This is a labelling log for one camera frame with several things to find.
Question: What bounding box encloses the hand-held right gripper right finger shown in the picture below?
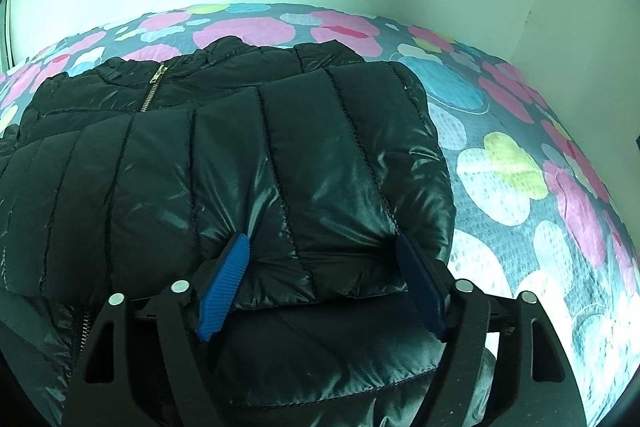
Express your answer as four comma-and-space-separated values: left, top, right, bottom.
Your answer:
394, 236, 589, 427

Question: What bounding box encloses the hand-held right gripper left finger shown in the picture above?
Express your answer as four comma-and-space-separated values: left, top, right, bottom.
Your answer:
60, 232, 250, 427

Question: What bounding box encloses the black puffer jacket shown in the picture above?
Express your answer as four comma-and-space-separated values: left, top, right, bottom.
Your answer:
0, 35, 497, 427

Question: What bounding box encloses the floral circle print bedspread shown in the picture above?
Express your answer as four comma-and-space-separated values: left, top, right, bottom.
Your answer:
0, 2, 640, 427

